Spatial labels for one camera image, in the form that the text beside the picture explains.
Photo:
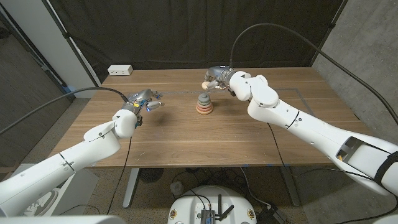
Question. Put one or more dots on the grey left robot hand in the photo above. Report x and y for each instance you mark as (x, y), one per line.
(141, 99)

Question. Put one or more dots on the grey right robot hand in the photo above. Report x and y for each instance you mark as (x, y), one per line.
(219, 77)

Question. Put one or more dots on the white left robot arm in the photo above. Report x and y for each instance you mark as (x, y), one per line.
(56, 171)

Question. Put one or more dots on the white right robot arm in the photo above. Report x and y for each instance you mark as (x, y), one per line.
(311, 124)

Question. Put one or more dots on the white power strip box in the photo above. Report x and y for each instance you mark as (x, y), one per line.
(119, 70)

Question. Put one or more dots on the black backdrop curtain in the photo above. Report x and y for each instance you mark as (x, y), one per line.
(199, 31)

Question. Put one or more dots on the small black floor fan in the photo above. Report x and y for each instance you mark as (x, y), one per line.
(150, 175)

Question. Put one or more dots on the black backdrop stand pole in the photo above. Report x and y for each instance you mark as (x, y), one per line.
(71, 45)
(329, 29)

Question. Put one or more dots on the white table leg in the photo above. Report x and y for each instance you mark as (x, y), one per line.
(130, 189)

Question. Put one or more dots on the grey round floor object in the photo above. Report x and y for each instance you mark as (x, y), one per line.
(177, 188)

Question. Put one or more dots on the white floor platform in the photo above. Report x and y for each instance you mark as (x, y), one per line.
(81, 193)

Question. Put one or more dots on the white robot torso base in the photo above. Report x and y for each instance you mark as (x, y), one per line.
(189, 205)

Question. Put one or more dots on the grey table leg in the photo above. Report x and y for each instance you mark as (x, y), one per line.
(290, 186)

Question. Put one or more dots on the grey antenna radio box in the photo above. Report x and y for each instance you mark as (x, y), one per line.
(207, 216)

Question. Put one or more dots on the black power adapter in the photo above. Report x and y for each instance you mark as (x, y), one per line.
(273, 216)

